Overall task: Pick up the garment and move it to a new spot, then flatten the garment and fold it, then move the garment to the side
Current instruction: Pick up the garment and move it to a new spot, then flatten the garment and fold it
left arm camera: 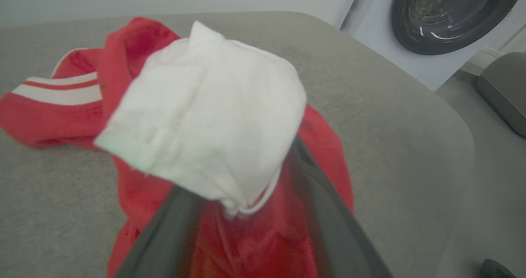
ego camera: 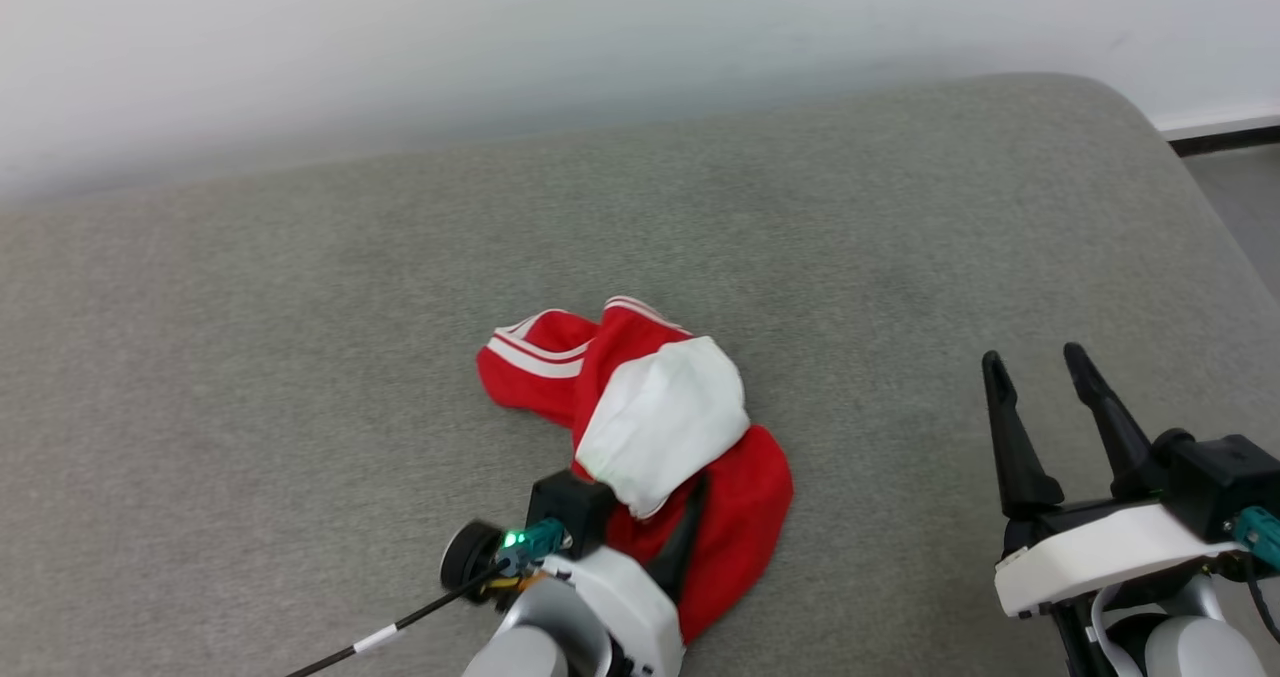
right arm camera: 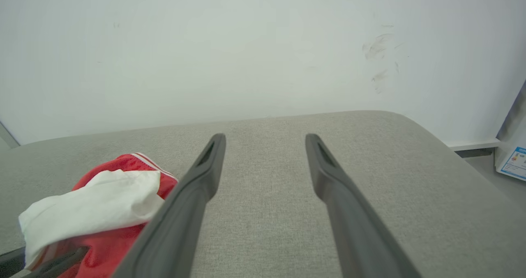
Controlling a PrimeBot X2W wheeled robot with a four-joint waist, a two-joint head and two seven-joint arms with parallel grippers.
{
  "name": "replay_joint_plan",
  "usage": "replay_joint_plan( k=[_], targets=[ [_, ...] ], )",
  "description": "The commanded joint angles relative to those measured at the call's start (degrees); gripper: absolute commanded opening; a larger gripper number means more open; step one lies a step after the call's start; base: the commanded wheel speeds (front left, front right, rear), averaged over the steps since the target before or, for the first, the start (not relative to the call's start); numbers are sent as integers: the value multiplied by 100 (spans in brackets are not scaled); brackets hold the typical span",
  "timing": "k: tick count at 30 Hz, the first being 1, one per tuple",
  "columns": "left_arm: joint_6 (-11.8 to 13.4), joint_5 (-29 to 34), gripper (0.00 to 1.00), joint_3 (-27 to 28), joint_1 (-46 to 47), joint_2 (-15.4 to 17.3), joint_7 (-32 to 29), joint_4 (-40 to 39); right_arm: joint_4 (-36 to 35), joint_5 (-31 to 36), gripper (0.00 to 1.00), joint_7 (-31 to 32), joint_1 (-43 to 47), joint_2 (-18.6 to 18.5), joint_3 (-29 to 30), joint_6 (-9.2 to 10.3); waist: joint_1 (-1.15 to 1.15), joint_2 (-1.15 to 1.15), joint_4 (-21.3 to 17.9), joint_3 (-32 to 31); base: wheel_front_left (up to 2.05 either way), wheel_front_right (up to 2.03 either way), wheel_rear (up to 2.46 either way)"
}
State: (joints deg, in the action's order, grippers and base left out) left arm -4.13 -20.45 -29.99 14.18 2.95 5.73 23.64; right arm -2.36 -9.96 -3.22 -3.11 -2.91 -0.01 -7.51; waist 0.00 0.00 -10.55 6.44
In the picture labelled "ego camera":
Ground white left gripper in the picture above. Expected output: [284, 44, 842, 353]
[497, 472, 709, 677]

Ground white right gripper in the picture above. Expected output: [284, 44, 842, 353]
[982, 342, 1243, 619]

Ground red white basketball jersey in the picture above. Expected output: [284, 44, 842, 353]
[476, 295, 796, 646]

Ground black skirting board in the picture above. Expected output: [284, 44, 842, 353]
[1165, 124, 1280, 157]

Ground grey fabric sofa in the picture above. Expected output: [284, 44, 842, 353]
[0, 72, 1280, 677]

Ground teal left camera connector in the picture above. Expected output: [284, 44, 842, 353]
[498, 518, 573, 576]

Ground teal camera connector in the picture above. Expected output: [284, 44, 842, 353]
[1232, 506, 1280, 571]
[498, 518, 573, 576]

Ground teal right camera connector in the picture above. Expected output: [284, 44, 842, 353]
[1232, 506, 1280, 571]

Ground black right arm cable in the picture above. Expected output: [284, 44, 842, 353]
[1243, 553, 1280, 648]

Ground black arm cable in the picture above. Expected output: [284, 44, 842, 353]
[285, 562, 511, 677]
[1243, 553, 1280, 648]

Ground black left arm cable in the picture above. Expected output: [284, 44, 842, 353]
[285, 562, 511, 677]

